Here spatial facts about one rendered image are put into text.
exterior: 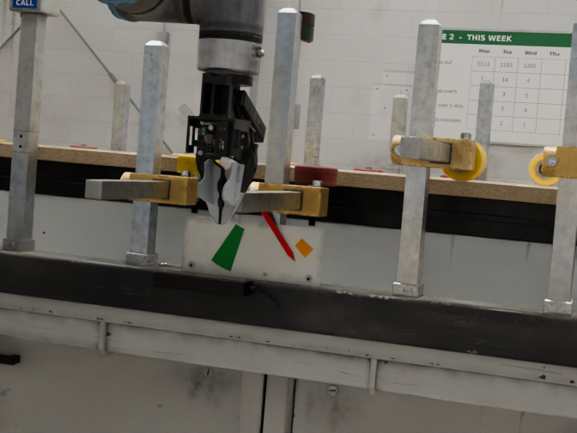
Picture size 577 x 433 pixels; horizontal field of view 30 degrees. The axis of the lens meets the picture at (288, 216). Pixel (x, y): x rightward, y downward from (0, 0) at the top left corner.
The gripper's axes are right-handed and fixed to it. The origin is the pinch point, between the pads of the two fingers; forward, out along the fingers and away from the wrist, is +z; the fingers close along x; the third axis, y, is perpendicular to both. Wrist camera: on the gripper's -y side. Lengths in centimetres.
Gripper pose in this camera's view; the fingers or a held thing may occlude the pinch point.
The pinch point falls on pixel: (222, 215)
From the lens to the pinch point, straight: 155.8
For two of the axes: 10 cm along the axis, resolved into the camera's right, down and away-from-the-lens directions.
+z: -0.8, 10.0, 0.5
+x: 9.5, 0.9, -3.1
